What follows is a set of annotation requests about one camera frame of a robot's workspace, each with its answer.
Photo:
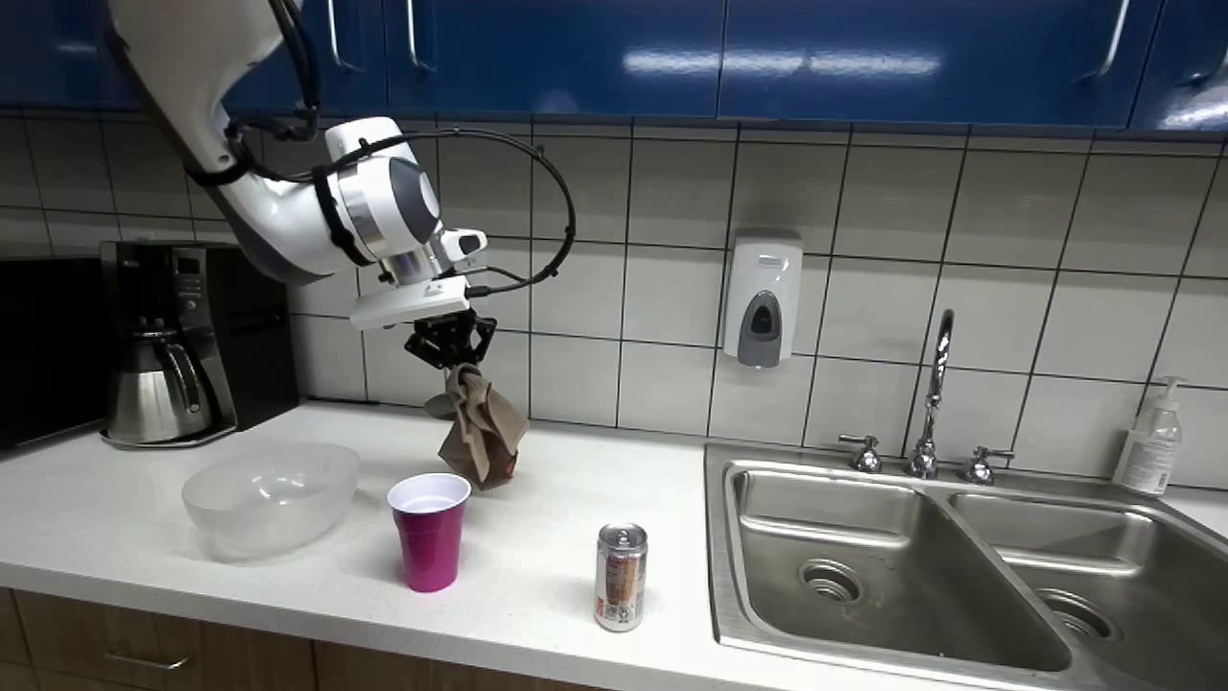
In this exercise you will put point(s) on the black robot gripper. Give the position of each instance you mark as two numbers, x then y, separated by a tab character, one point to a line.
450	340

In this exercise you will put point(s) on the grey-brown waffle cloth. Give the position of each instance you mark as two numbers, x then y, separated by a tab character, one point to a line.
483	431

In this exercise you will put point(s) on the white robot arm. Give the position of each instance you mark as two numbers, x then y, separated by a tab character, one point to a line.
302	203

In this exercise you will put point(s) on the clear plastic bowl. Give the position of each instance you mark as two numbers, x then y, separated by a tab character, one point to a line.
261	502

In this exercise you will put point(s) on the magenta plastic cup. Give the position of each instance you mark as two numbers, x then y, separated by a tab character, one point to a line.
427	513

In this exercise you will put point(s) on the black steel coffee maker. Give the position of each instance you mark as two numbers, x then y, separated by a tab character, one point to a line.
229	318

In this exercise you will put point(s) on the red and white soda can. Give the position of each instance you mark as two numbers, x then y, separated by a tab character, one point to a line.
619	577

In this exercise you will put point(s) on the steel coffee carafe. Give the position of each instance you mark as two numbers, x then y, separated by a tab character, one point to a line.
157	395

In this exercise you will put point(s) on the blue upper cabinets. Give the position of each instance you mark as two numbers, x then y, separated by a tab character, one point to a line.
1145	67

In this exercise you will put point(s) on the black silver microwave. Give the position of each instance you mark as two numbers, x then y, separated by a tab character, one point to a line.
56	346

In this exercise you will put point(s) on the chrome sink faucet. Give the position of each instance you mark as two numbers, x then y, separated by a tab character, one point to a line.
923	456

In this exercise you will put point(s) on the stainless steel double sink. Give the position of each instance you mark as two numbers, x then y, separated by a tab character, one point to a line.
995	586

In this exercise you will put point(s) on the clear soap pump bottle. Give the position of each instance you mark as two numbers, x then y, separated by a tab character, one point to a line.
1152	445

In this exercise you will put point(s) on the white wall soap dispenser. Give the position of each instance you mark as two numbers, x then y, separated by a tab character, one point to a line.
761	304

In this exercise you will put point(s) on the wooden drawer with handle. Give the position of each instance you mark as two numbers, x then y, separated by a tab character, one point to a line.
156	649

